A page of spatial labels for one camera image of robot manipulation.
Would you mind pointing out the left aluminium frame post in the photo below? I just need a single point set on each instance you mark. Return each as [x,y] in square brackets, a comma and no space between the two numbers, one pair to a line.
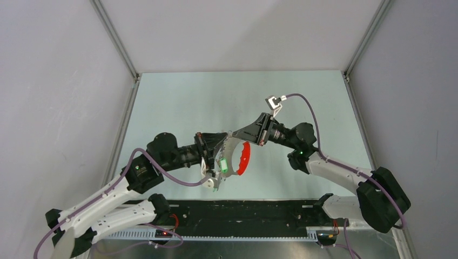
[112,33]

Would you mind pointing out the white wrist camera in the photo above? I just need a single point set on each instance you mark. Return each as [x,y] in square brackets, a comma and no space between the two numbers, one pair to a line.
[210,178]
[275,105]

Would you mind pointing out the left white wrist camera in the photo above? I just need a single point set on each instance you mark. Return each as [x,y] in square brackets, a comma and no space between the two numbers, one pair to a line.
[210,178]

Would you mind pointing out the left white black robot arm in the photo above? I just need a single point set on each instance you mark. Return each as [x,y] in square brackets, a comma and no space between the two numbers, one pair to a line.
[75,230]

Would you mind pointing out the red handled metal key holder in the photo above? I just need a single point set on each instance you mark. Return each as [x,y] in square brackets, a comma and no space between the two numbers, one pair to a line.
[237,153]

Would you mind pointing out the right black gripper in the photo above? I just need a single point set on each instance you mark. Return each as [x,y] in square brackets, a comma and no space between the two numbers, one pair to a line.
[258,131]

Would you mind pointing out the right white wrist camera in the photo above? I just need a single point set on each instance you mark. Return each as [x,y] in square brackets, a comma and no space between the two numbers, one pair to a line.
[275,105]

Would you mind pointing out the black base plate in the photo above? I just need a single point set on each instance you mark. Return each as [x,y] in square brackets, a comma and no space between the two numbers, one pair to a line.
[247,218]

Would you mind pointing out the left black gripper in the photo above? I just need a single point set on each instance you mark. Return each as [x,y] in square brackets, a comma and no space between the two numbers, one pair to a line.
[206,143]

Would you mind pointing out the slotted cable duct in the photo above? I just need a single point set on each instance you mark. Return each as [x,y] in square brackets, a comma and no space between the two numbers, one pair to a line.
[143,234]

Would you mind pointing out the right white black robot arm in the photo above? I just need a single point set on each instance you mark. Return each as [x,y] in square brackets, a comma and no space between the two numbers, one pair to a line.
[381,199]

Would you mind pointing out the aluminium frame post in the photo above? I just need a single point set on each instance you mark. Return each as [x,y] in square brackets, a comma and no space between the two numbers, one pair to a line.
[112,33]
[367,37]

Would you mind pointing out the right aluminium frame post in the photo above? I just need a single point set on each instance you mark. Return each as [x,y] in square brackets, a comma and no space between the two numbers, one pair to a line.
[367,37]

